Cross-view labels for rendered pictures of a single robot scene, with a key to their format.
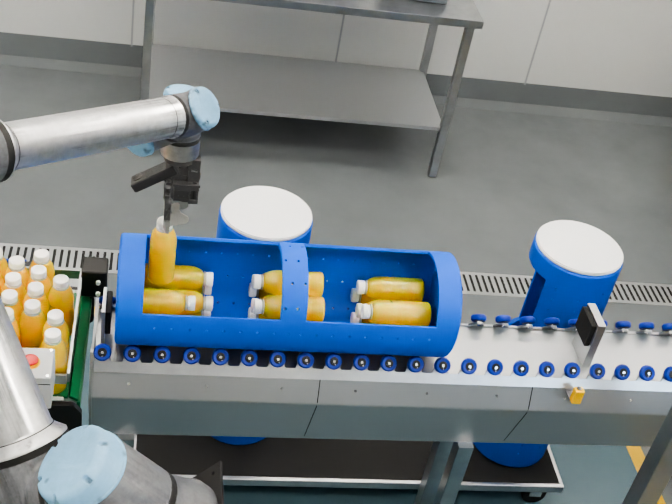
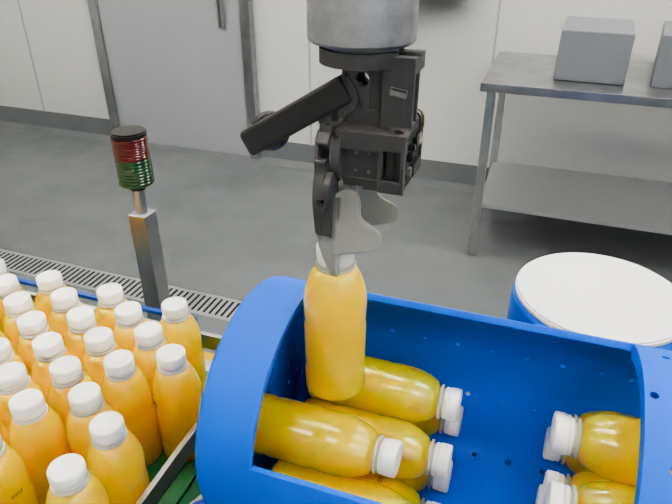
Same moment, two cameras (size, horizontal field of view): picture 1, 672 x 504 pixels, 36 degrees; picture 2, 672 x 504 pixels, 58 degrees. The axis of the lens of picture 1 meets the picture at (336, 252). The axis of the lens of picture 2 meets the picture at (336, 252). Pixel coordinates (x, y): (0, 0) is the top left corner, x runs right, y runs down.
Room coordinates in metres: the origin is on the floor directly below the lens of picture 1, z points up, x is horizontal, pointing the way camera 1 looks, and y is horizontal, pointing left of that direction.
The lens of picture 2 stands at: (1.57, 0.14, 1.61)
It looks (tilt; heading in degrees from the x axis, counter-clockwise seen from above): 30 degrees down; 33
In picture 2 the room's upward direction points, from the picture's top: straight up
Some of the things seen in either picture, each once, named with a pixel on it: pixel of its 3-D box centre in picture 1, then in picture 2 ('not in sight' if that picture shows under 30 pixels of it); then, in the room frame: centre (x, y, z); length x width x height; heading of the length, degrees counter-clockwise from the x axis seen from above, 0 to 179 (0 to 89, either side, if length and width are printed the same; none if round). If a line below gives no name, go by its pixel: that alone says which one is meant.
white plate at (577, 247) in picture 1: (579, 247); not in sight; (2.69, -0.75, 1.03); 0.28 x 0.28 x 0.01
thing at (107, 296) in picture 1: (106, 317); not in sight; (1.98, 0.55, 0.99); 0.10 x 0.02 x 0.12; 13
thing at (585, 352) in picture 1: (585, 335); not in sight; (2.29, -0.74, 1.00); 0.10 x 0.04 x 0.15; 13
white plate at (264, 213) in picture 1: (266, 212); (599, 295); (2.53, 0.23, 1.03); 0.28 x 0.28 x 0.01
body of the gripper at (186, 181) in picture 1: (180, 176); (367, 118); (2.02, 0.40, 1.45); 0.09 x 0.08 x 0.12; 103
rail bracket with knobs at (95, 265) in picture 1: (94, 279); not in sight; (2.17, 0.64, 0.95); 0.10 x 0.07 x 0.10; 13
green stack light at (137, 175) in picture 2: not in sight; (134, 169); (2.24, 1.01, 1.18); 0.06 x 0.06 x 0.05
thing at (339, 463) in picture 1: (343, 438); not in sight; (2.60, -0.16, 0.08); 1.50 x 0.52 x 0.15; 103
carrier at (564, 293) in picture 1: (540, 350); not in sight; (2.69, -0.75, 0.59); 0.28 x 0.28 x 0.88
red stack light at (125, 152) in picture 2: not in sight; (130, 146); (2.24, 1.01, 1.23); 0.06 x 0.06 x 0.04
